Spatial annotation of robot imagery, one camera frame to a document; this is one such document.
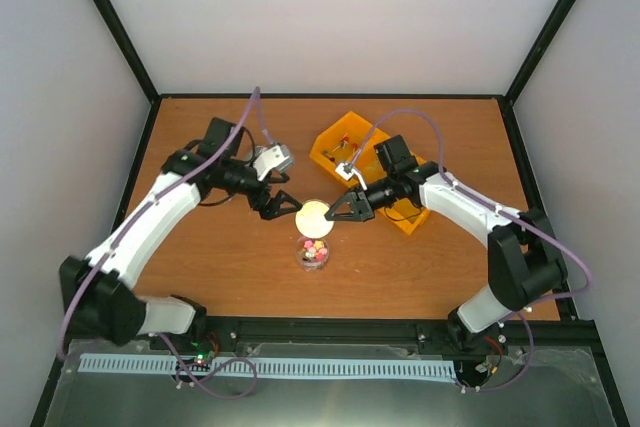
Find white round lid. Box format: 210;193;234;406
295;199;334;239

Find orange three-compartment bin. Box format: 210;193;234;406
309;111;429;235

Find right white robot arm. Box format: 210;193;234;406
325;135;567;352

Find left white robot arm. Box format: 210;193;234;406
59;118;302;350

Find clear glass bowl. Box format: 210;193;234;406
295;236;331;272

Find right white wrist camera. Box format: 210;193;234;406
335;161;368;191

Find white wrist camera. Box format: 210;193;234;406
335;161;368;191
252;143;294;182

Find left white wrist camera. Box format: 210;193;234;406
252;143;294;182

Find black front rail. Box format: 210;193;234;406
59;312;600;357

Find light blue cable duct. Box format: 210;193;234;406
77;353;456;383

